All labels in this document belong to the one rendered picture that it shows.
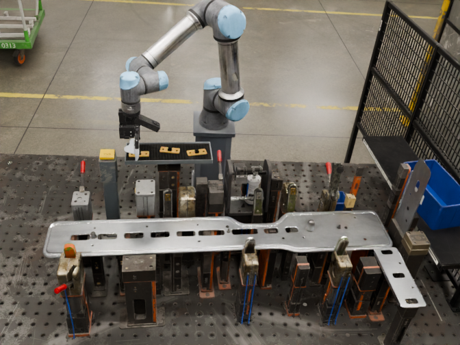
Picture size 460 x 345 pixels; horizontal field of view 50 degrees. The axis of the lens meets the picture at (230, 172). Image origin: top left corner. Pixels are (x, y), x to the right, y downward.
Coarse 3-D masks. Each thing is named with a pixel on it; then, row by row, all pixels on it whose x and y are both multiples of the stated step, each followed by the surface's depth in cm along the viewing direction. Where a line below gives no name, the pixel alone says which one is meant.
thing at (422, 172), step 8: (416, 168) 193; (424, 168) 187; (416, 176) 193; (424, 176) 187; (408, 184) 200; (416, 184) 194; (424, 184) 187; (408, 192) 200; (416, 192) 194; (408, 200) 200; (416, 200) 194; (400, 208) 207; (416, 208) 193; (400, 216) 207; (408, 216) 200; (400, 224) 207; (408, 224) 200
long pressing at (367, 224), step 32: (64, 224) 195; (96, 224) 196; (128, 224) 198; (160, 224) 199; (192, 224) 200; (224, 224) 202; (256, 224) 202; (288, 224) 204; (320, 224) 206; (352, 224) 207; (96, 256) 184
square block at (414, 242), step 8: (408, 232) 197; (416, 232) 197; (408, 240) 195; (416, 240) 193; (424, 240) 194; (400, 248) 201; (408, 248) 195; (416, 248) 193; (424, 248) 193; (408, 256) 195; (416, 256) 196; (408, 264) 198; (416, 264) 199; (416, 272) 202; (392, 296) 211
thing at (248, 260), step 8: (248, 256) 182; (256, 256) 183; (240, 264) 190; (248, 264) 179; (256, 264) 180; (240, 272) 191; (248, 272) 182; (256, 272) 182; (240, 280) 193; (248, 280) 184; (256, 280) 185; (240, 288) 193; (248, 288) 189; (240, 296) 194; (248, 296) 192; (232, 304) 206; (240, 304) 194; (248, 304) 194; (240, 312) 197; (248, 312) 197; (240, 320) 199; (248, 320) 198
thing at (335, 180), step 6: (336, 162) 205; (336, 168) 204; (342, 168) 202; (336, 174) 207; (330, 180) 209; (336, 180) 208; (330, 186) 209; (336, 186) 210; (330, 192) 210; (336, 192) 210; (330, 198) 211; (336, 198) 212
